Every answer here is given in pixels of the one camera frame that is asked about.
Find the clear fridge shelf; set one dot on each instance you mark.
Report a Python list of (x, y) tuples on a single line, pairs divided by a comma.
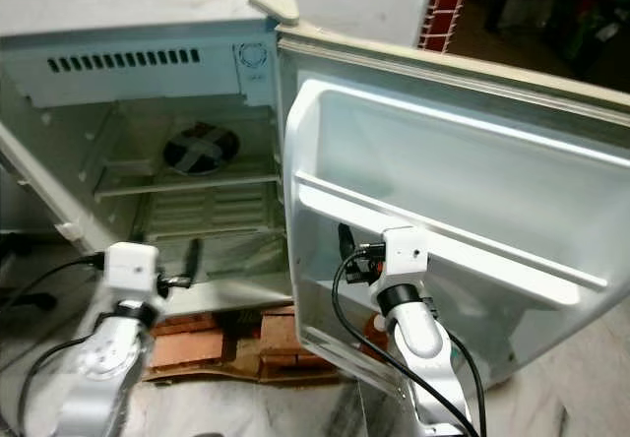
[(187, 183)]

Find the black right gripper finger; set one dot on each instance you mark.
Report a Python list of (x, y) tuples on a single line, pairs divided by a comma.
[(345, 240)]

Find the wooden base board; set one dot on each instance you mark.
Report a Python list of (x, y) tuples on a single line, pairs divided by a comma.
[(256, 371)]

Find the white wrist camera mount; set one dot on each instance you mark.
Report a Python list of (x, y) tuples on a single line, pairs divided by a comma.
[(132, 268), (406, 255)]

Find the red brick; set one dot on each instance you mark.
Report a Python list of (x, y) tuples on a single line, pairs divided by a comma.
[(179, 348), (278, 334), (376, 334)]

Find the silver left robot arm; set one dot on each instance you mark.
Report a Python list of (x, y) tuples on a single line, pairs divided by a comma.
[(103, 363)]

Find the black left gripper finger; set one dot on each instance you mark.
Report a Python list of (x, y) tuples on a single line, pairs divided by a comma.
[(192, 258)]

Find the red tiled pillar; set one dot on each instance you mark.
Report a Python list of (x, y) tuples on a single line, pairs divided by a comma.
[(445, 4)]

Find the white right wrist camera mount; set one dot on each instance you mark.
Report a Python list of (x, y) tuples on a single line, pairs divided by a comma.
[(406, 255)]

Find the black round fridge fan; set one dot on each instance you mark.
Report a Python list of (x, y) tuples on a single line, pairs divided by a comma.
[(202, 148)]

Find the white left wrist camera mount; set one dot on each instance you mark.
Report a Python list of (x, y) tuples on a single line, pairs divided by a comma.
[(132, 268)]

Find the grey small fridge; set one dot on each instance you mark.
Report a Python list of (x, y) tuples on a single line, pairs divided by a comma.
[(59, 73)]

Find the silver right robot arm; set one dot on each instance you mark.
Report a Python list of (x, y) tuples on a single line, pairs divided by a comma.
[(418, 334)]

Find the white fridge door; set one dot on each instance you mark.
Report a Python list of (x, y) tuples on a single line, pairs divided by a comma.
[(453, 171)]

